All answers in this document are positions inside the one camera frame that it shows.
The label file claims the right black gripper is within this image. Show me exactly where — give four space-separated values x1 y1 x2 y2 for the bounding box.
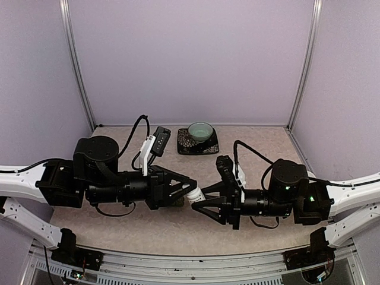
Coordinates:
192 181 295 232

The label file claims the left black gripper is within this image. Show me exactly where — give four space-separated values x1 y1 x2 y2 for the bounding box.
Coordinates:
87 166 198 213

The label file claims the green three-compartment pill box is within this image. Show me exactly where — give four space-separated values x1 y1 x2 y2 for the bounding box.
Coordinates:
172 197 185 207

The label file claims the white pill bottle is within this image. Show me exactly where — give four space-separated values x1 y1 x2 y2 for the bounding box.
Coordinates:
186 187 205 204

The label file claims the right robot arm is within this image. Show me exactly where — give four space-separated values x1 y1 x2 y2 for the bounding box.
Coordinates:
192 156 379 264

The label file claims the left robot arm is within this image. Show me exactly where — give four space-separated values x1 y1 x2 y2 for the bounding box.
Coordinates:
1 133 201 264

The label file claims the black floral square plate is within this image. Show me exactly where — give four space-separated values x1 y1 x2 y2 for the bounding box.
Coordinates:
177 128 220 156

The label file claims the celadon green bowl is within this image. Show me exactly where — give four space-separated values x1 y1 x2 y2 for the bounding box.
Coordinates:
188 122 214 143

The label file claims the light blue mug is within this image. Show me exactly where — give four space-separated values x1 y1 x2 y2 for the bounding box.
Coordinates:
307 171 316 179

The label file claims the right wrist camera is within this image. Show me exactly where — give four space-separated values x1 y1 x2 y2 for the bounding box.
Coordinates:
216 156 246 188

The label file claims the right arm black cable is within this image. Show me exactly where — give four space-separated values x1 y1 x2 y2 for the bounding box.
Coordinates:
233 140 274 173

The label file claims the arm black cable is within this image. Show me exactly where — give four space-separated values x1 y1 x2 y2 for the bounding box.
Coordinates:
117 114 151 161
233 140 274 173

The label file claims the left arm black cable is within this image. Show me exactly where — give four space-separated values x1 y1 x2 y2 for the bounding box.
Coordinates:
117 114 151 161

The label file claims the front aluminium rail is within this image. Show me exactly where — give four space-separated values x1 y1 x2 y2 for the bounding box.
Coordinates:
23 234 366 285

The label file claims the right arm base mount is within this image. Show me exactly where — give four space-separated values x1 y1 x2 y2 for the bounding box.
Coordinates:
283 227 335 270

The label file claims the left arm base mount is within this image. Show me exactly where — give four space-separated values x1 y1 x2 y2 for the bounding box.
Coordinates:
51 228 103 271

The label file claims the right aluminium frame post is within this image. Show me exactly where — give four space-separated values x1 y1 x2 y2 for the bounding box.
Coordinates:
287 0 322 132

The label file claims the aluminium frame post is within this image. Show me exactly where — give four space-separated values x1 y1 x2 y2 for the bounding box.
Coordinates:
59 0 96 132
287 0 322 132

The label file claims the left aluminium frame post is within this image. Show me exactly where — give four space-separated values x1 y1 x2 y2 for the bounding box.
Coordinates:
59 0 96 132

